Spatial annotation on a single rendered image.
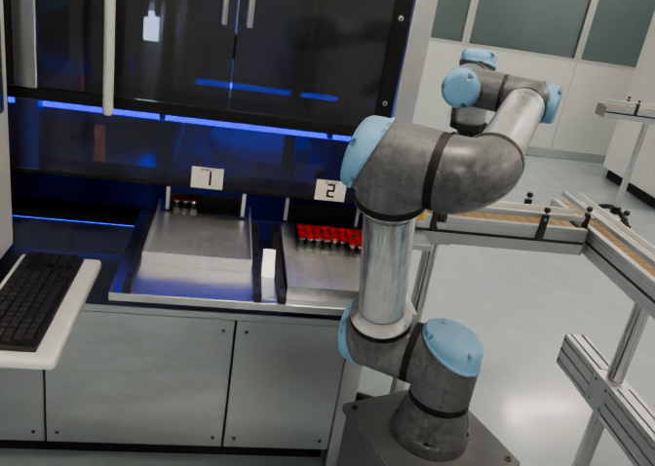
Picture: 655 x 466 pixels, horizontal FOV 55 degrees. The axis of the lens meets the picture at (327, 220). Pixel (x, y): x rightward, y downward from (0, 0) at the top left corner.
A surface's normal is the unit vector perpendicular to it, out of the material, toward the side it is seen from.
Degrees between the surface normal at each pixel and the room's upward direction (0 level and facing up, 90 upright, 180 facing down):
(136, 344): 90
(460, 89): 93
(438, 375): 90
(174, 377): 90
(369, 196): 109
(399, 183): 105
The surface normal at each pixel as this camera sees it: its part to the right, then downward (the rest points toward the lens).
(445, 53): 0.12, 0.39
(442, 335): 0.27, -0.87
